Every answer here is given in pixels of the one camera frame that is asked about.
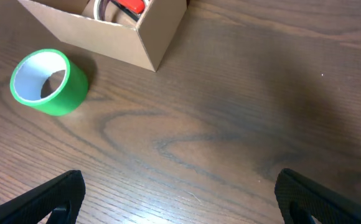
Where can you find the open cardboard box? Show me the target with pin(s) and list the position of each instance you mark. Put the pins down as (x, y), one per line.
(142, 43)

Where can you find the green tape roll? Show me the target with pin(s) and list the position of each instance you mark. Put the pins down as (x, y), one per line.
(47, 81)

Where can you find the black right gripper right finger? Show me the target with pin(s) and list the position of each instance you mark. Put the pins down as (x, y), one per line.
(302, 200)

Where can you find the white tape roll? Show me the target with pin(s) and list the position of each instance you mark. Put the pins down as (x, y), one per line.
(99, 8)

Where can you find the red black stapler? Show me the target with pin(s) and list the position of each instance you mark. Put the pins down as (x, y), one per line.
(133, 8)

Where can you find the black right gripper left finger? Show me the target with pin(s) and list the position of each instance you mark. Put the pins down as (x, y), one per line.
(59, 199)

